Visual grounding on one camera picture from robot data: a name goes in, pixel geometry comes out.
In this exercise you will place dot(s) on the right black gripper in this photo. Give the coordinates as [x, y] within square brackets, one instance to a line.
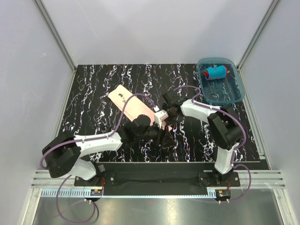
[165, 107]

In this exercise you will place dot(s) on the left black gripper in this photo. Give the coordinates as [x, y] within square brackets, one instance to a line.
[163, 138]

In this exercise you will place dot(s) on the pink towel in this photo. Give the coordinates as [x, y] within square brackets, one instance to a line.
[135, 106]

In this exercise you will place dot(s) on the red blue patterned towel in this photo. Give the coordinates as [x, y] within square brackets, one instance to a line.
[216, 73]

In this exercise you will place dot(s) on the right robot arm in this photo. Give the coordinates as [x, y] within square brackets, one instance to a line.
[226, 129]

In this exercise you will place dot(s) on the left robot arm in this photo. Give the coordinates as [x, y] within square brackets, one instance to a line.
[63, 155]

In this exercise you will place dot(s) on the blue transparent plastic bin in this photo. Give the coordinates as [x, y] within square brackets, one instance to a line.
[225, 91]

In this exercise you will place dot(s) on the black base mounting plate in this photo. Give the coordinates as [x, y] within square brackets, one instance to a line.
[153, 172]

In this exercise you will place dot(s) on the left connector board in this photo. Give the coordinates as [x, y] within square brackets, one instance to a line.
[96, 192]

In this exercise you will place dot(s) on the connector board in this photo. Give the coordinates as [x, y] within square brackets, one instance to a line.
[223, 195]
[96, 192]

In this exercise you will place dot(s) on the right connector board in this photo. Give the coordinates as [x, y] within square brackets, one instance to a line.
[223, 195]

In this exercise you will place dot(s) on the aluminium frame rail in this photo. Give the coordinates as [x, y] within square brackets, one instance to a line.
[118, 185]

